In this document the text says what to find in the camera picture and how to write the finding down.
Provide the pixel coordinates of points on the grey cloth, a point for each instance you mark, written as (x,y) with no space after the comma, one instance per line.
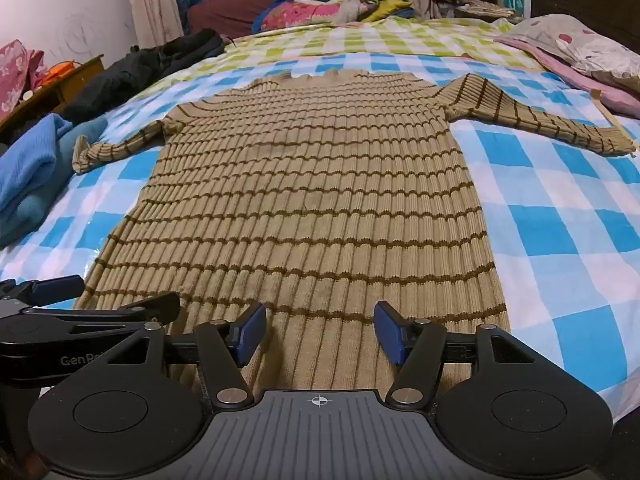
(350,10)

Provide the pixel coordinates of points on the yellow pillow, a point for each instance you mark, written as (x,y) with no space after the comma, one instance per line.
(390,9)

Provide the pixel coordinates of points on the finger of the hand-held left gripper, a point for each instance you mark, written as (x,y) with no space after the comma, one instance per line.
(150,307)
(55,289)

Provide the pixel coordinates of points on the orange item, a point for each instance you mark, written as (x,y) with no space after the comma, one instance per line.
(60,71)

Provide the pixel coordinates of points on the wooden cabinet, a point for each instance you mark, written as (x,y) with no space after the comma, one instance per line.
(75,82)

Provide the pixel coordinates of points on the stack of folded cloths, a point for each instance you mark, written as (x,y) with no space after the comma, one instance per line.
(485,9)

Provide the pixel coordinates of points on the beige striped ribbed sweater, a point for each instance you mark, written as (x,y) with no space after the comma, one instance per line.
(310,185)

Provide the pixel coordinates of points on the teal fleece garment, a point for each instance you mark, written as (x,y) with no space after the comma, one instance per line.
(25,220)

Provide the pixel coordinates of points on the green checkered bed sheet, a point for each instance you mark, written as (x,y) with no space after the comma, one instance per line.
(350,40)

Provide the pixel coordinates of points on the light blue garment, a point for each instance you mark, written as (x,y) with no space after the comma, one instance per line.
(25,160)

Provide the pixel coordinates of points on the maroon sofa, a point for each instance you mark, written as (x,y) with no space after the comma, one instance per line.
(225,10)

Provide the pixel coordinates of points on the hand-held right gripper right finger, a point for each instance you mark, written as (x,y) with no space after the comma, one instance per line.
(387,332)

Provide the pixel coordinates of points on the pink pillow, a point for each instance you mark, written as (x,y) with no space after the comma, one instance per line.
(600,90)

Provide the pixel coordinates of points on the white printed pillow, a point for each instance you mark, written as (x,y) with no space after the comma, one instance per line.
(585,47)

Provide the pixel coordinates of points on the black jacket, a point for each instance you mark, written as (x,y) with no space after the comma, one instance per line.
(140,67)

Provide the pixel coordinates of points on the blue checkered bed sheet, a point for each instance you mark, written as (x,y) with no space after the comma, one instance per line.
(550,210)

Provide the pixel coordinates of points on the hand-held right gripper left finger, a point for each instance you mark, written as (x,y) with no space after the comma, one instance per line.
(250,332)

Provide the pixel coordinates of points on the pink floral cloth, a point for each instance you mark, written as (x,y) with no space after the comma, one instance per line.
(12,75)

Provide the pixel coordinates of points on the pink floral quilt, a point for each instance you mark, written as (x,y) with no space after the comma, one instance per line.
(300,12)

